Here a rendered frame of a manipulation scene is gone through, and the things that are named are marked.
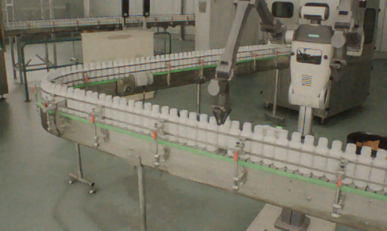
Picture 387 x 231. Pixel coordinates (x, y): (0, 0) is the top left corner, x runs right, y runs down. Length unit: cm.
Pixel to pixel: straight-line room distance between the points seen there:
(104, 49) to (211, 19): 285
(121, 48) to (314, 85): 429
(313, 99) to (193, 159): 79
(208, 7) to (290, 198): 639
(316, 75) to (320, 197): 76
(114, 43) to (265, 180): 456
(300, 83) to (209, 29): 573
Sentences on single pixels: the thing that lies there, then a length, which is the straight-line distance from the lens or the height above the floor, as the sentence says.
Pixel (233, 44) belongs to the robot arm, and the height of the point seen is 152.
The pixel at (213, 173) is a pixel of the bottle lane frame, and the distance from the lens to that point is 174.
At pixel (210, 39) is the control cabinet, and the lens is 774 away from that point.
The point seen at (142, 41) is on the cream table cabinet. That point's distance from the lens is 611.
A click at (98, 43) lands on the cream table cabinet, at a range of 571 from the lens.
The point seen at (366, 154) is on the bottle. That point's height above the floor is 115.
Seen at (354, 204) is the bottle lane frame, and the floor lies 93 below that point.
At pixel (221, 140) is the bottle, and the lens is 169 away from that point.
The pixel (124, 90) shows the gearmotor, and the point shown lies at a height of 91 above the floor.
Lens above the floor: 171
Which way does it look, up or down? 16 degrees down
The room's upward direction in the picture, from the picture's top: 1 degrees clockwise
